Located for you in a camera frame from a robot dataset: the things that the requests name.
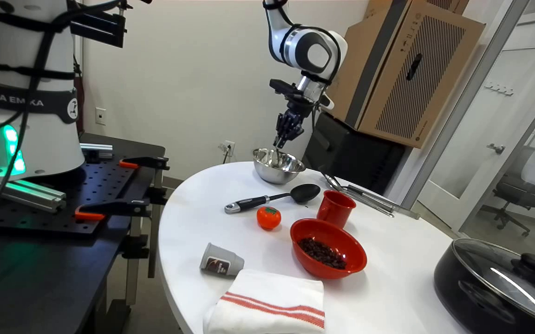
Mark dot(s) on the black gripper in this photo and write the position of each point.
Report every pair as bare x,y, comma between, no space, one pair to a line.
296,112

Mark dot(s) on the small metal spoon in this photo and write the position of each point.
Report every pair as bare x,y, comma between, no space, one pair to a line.
278,151

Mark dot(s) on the red mug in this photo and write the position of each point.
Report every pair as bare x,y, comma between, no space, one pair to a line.
335,210

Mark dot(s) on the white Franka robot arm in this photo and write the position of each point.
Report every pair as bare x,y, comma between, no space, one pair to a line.
307,52

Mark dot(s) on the silver metal bowl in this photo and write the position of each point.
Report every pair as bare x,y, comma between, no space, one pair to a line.
278,171

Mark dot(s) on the orange toy tomato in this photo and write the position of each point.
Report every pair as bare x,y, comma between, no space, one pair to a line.
268,219

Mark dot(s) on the coffee beans in red bowl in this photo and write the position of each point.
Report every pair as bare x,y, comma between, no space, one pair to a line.
322,253

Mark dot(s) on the red bowl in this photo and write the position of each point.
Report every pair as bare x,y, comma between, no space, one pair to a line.
330,262

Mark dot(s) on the black ladle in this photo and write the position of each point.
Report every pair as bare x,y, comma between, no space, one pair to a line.
261,199

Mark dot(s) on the black storage case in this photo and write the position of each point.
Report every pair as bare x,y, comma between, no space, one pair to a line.
354,154

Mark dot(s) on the silver metal tongs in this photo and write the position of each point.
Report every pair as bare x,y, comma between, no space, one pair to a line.
372,199

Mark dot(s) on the brown cardboard box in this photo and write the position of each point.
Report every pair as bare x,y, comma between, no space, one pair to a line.
404,75

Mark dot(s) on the grey rectangular block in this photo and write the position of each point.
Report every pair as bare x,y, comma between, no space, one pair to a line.
222,260

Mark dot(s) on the black clamp with orange grip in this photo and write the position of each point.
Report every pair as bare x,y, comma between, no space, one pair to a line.
144,162
110,210

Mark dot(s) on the white towel with red stripes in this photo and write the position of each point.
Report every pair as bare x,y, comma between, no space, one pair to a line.
268,303

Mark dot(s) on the black rectangular device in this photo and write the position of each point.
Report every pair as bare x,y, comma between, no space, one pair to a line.
97,28

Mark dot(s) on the black office chair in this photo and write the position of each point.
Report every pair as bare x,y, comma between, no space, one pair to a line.
519,192

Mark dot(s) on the black cooking pot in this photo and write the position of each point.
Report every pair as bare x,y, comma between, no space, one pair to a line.
465,297

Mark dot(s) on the glass pot lid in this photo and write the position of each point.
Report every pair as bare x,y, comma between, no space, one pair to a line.
510,279

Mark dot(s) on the black perforated work table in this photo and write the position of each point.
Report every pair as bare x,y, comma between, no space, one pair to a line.
32,271

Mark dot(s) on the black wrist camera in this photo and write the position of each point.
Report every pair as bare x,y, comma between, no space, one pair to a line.
285,88

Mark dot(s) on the white wall outlet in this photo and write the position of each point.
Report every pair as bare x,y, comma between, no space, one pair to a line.
99,115

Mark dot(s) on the aluminium rail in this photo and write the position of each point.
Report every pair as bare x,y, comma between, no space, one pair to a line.
14,190

